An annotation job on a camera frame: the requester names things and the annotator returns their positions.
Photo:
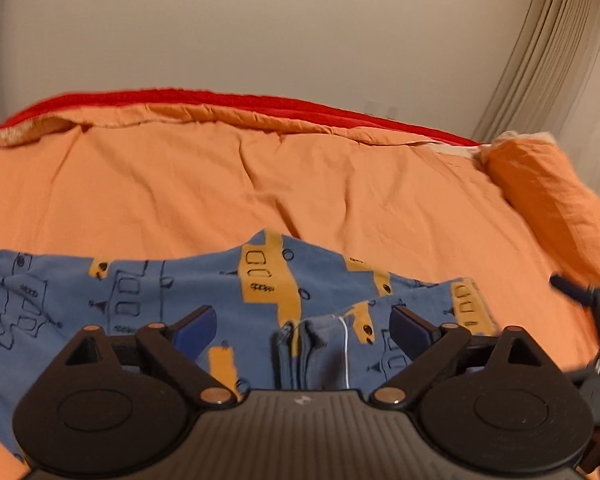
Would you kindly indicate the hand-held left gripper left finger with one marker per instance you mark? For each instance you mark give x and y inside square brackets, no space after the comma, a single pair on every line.
[196,332]

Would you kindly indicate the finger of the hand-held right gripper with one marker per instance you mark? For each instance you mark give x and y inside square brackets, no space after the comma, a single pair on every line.
[570,287]

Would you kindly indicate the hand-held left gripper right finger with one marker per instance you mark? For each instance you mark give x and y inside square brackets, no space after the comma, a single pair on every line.
[409,332]

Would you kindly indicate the blue pants with yellow print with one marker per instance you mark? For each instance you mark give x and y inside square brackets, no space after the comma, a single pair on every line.
[180,280]

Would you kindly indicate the orange pillow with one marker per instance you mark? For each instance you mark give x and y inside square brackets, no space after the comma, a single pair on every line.
[545,190]

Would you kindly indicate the orange blanket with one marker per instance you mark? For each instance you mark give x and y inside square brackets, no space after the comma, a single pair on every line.
[230,185]

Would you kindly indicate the beige curtain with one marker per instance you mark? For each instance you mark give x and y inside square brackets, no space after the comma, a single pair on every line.
[560,70]

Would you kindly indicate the red bed sheet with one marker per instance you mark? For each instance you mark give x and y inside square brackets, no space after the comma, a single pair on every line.
[180,102]

